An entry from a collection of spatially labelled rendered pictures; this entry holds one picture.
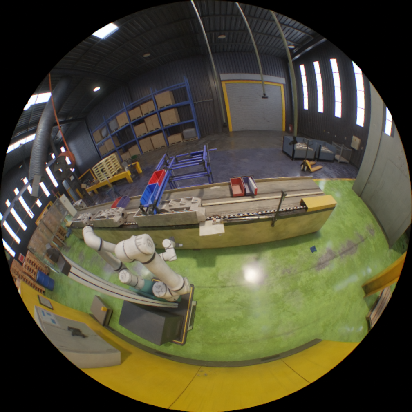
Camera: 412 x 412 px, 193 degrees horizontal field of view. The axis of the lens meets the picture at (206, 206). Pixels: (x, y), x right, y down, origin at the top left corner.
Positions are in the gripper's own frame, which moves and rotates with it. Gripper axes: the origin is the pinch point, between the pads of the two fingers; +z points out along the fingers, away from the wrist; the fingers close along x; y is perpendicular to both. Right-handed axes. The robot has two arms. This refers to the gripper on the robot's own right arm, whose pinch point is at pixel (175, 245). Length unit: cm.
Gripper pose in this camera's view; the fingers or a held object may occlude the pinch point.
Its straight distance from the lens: 151.3
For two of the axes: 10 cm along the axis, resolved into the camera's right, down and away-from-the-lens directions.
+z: 0.4, 3.9, 9.2
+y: 0.7, 9.2, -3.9
